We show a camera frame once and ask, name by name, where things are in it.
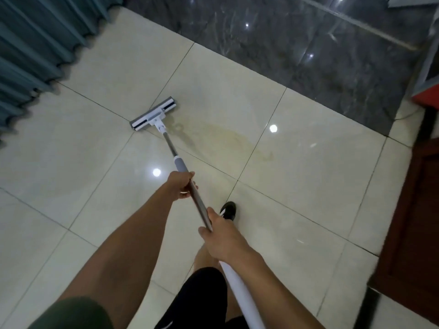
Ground brown wooden door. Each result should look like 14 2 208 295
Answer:
370 106 439 306

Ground person's left forearm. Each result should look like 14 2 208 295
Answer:
55 193 179 329

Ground green shirt sleeve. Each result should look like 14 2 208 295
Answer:
28 297 114 329

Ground black shorts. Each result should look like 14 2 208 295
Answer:
154 267 250 329

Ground person's right forearm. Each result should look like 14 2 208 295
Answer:
237 251 326 329

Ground red box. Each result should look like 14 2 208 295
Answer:
411 80 439 111

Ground person's left hand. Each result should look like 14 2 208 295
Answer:
167 171 199 202

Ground teal pleated curtain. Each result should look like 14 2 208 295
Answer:
0 0 125 148

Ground grey and white mop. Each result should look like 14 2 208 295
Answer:
130 96 267 329

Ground person's bare leg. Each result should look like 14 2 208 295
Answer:
193 244 241 322

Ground black shoe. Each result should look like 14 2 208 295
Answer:
219 201 237 222

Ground person's right hand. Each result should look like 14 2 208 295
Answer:
198 207 257 268

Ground white metal frame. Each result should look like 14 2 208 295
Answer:
410 29 439 97

